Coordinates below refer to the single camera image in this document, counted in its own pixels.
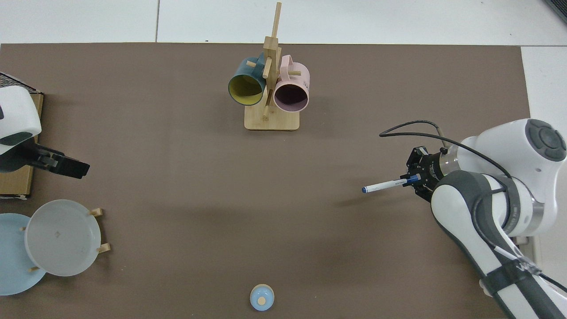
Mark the pink mug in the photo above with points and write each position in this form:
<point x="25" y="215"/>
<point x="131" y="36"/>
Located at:
<point x="292" y="80"/>

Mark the grey plate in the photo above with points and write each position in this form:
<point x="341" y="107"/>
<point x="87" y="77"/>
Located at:
<point x="62" y="239"/>

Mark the teal mug yellow inside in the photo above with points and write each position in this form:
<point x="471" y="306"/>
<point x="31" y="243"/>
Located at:
<point x="241" y="73"/>

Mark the wooden plate rack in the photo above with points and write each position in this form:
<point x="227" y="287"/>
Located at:
<point x="95" y="212"/>

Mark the blue and white marker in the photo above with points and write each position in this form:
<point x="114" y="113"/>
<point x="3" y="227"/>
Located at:
<point x="385" y="185"/>

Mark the brown table cloth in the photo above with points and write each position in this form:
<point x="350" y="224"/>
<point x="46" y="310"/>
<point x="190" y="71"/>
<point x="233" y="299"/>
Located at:
<point x="177" y="177"/>

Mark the dark grey corner object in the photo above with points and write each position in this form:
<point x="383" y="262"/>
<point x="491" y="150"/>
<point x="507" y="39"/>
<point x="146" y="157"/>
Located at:
<point x="559" y="8"/>

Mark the wooden cup stand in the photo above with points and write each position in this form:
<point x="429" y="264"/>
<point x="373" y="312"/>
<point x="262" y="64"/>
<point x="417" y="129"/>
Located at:
<point x="272" y="122"/>

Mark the pale toaster oven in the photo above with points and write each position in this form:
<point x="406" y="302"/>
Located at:
<point x="553" y="261"/>

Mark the light blue plate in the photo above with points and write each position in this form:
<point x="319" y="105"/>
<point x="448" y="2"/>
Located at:
<point x="13" y="257"/>

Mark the small blue round container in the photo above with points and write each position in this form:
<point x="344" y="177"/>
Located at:
<point x="262" y="294"/>

